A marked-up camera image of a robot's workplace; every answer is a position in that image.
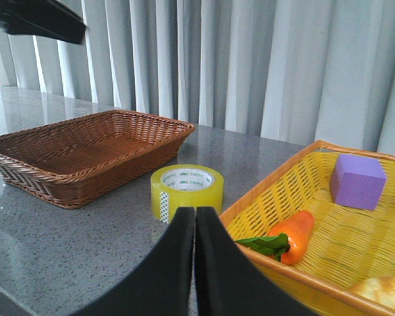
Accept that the yellow toy bread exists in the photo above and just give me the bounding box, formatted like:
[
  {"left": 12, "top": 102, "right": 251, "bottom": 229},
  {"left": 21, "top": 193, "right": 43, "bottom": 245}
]
[{"left": 349, "top": 276, "right": 395, "bottom": 310}]

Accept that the orange toy carrot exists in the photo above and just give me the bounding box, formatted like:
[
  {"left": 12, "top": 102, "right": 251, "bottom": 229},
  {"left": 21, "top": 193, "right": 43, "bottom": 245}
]
[{"left": 235, "top": 210, "right": 314, "bottom": 265}]

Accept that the brown wicker basket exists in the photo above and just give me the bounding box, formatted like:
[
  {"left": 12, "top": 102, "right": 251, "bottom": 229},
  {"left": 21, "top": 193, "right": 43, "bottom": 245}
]
[{"left": 0, "top": 110, "right": 195, "bottom": 209}]

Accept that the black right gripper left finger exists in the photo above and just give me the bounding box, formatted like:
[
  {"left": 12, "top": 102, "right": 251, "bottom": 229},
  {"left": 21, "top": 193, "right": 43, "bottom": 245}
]
[{"left": 74, "top": 207, "right": 196, "bottom": 315}]

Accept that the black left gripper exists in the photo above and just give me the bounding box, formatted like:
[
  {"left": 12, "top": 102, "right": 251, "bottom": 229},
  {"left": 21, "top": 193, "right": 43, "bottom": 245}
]
[{"left": 0, "top": 0, "right": 86, "bottom": 44}]

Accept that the white pleated curtain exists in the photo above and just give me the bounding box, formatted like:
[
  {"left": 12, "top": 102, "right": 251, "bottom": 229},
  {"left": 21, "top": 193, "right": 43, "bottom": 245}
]
[{"left": 0, "top": 1, "right": 395, "bottom": 155}]

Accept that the yellow plastic basket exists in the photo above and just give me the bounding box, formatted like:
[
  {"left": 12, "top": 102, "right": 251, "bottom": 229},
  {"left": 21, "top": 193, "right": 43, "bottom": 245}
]
[{"left": 220, "top": 140, "right": 395, "bottom": 315}]

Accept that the yellow packing tape roll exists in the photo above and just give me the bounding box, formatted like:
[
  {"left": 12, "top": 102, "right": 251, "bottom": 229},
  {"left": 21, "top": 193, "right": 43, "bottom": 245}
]
[{"left": 150, "top": 164, "right": 224, "bottom": 224}]

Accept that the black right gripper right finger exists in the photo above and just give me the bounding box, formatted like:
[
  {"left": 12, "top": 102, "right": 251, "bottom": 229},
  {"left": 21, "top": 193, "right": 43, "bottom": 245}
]
[{"left": 195, "top": 207, "right": 316, "bottom": 315}]

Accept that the purple foam cube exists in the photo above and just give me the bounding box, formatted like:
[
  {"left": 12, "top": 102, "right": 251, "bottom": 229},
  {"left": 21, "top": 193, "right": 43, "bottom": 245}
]
[{"left": 330, "top": 153, "right": 387, "bottom": 211}]

